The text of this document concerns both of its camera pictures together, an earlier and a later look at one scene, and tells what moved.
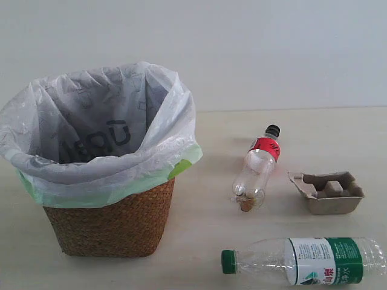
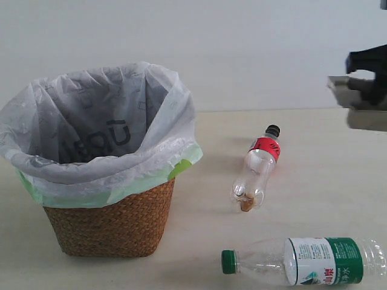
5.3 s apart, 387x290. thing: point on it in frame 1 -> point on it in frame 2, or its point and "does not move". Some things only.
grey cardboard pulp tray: [329, 193] -> [347, 90]
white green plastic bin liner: [88, 136] does not move
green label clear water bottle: [312, 260] does not move
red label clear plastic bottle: [259, 164] does not move
